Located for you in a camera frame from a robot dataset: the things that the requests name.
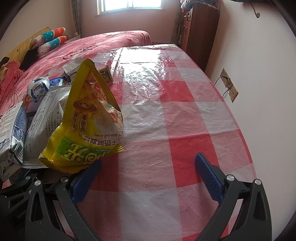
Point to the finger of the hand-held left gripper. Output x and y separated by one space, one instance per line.
20 183

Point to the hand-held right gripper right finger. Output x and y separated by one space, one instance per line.
208 176

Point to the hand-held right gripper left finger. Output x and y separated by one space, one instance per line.
85 180

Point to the yellow snack bag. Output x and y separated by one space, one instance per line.
81 120

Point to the white blue milk pouch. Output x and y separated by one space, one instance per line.
57 81

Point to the brown coffee sachet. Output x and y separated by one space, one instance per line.
106 75

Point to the blue white milk carton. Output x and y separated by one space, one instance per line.
11 129

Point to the white printed plastic bag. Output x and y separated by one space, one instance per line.
44 120

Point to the crumpled white blue packet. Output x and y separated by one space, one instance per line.
38 89

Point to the pink pillow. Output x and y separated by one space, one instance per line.
10 81

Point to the white paper carton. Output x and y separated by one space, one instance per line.
71 68

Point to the black clothing pile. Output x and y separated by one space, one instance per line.
30 58

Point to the bed with pink blanket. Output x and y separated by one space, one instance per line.
92 46

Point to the yellow headboard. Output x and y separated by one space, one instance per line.
20 47

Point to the cartoon bolster pillow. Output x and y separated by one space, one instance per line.
49 34
53 46

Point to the brown wooden cabinet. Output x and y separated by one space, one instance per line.
201 34

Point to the grey curtain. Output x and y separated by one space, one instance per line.
177 27
75 16

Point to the folded blankets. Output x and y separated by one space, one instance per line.
192 3

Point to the window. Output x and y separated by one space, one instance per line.
129 4

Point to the beige wall socket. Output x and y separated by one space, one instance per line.
233 93
225 77

